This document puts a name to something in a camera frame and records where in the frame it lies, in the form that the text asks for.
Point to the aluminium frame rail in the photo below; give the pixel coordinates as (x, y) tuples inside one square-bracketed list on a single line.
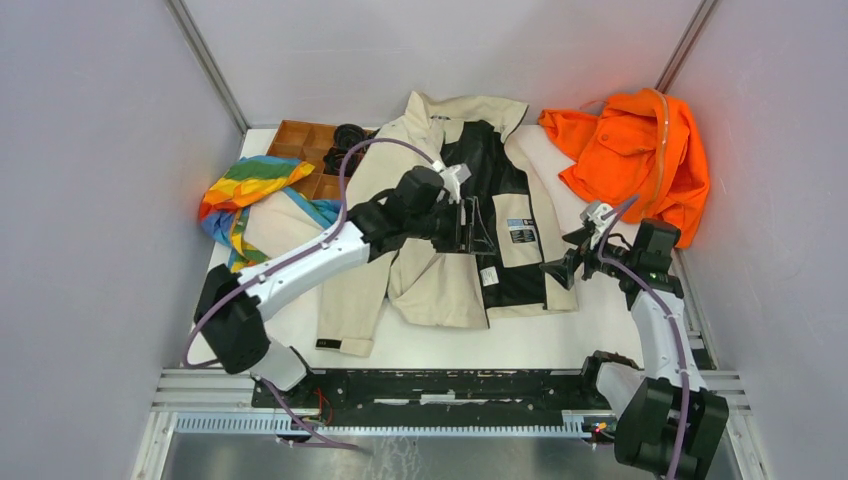
[(212, 401)]

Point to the orange jacket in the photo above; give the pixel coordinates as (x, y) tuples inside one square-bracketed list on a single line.
[(644, 145)]

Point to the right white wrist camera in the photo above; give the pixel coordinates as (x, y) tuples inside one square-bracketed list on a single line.
[(597, 217)]

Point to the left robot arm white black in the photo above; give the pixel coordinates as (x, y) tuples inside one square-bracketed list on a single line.
[(234, 306)]

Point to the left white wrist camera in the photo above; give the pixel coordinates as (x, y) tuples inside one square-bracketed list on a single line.
[(450, 181)]

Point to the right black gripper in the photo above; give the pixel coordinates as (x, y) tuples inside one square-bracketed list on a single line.
[(564, 269)]

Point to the black rolled sock far left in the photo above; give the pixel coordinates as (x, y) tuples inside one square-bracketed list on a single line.
[(348, 135)]

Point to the rainbow striped garment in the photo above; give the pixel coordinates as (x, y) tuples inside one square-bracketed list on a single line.
[(225, 207)]

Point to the black rolled sock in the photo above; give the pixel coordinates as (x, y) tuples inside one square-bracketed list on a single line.
[(348, 135), (333, 160)]

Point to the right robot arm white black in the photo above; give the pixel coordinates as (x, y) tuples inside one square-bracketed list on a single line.
[(668, 421)]

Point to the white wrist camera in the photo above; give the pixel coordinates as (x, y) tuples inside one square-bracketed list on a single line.
[(450, 181), (597, 217)]

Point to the beige zip jacket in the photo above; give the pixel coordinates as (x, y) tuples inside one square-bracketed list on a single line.
[(428, 288)]

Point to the brown wooden compartment tray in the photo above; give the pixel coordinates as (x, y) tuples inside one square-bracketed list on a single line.
[(308, 142)]

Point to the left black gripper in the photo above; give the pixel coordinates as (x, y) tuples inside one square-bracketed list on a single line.
[(479, 242)]

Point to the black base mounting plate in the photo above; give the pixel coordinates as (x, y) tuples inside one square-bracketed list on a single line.
[(442, 398)]

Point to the black rolled sock middle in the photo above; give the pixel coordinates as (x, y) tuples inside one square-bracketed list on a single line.
[(333, 160)]

